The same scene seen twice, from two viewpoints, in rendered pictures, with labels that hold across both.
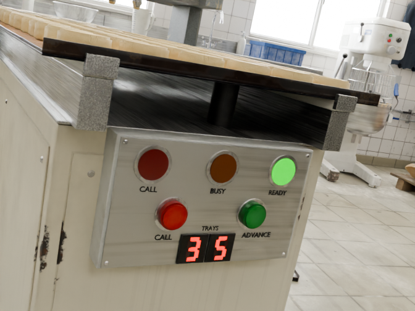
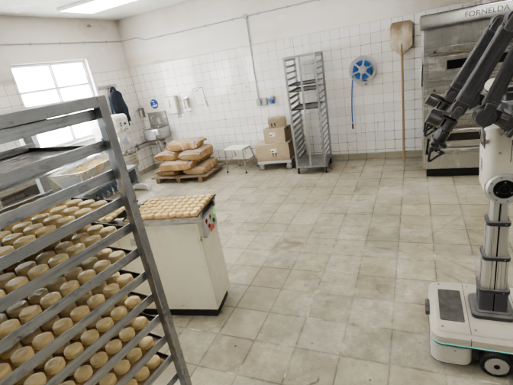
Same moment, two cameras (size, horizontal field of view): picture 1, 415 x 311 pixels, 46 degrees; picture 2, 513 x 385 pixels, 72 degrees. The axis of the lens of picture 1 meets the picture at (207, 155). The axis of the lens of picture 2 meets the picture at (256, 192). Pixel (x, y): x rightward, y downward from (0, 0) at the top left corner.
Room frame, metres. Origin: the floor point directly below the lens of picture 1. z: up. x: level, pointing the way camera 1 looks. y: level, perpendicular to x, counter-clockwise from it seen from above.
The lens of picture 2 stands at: (-1.54, 1.42, 1.84)
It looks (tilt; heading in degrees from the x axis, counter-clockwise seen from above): 20 degrees down; 316
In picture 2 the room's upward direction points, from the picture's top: 10 degrees counter-clockwise
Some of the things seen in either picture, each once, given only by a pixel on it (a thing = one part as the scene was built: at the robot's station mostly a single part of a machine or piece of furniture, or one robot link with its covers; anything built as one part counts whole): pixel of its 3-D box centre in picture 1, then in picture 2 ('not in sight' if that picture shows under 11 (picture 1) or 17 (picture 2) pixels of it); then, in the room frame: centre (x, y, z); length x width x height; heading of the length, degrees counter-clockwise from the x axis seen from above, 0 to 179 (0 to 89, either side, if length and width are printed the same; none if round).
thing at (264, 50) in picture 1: (276, 53); not in sight; (4.32, -0.40, 0.95); 0.40 x 0.30 x 0.14; 113
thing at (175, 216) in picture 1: (171, 214); not in sight; (0.48, 0.02, 0.76); 0.03 x 0.02 x 0.03; 120
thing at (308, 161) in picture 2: not in sight; (309, 113); (1.86, -3.29, 0.93); 0.64 x 0.51 x 1.78; 113
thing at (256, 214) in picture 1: (252, 214); not in sight; (0.53, -0.06, 0.76); 0.03 x 0.02 x 0.03; 120
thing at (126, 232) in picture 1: (207, 200); (208, 221); (0.52, -0.01, 0.77); 0.24 x 0.04 x 0.14; 120
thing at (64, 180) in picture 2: not in sight; (91, 171); (1.27, 0.43, 1.25); 0.56 x 0.29 x 0.14; 120
